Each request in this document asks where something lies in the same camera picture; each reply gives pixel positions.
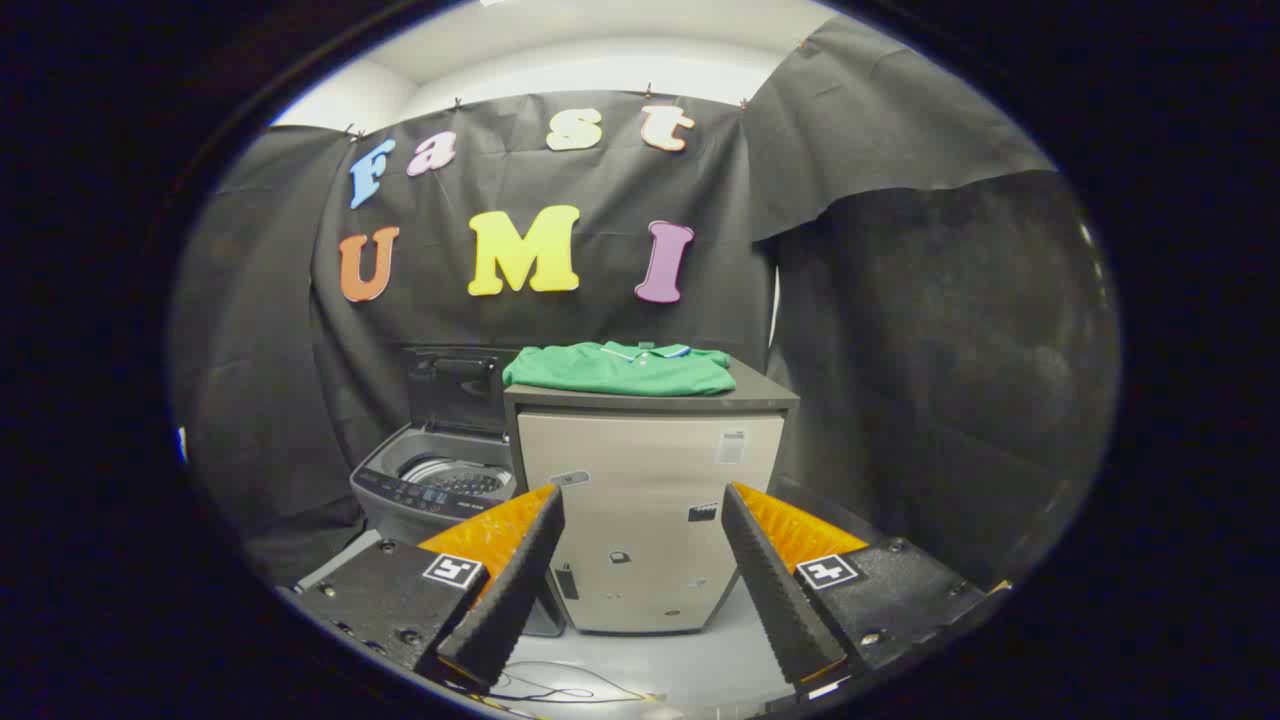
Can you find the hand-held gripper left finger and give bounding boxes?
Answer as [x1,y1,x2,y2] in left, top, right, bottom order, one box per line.
[297,483,566,691]

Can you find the beige cabinet with grey top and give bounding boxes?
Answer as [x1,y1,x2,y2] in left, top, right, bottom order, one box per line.
[503,355,801,635]

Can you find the thin black cable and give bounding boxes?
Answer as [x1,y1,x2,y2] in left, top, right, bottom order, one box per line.
[488,660,651,704]

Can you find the grey washing machine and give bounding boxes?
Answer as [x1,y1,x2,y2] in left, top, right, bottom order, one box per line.
[350,422,567,638]

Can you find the green polo shirt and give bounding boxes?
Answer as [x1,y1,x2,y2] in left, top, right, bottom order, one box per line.
[502,341,738,397]

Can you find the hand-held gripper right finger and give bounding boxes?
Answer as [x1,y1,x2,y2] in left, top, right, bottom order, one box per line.
[721,482,1011,693]

